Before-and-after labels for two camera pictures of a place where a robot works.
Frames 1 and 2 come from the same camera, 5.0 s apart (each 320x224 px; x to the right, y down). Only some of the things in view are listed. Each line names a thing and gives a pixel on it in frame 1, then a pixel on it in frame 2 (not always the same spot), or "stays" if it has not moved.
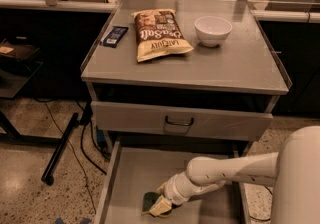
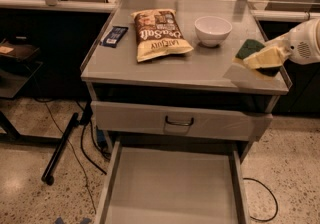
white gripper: (173, 190) to (302, 44)
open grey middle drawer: (140, 167) stays
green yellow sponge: (148, 201) to (247, 48)
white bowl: (212, 31) stays
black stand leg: (47, 175) stays
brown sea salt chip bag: (158, 34) stays
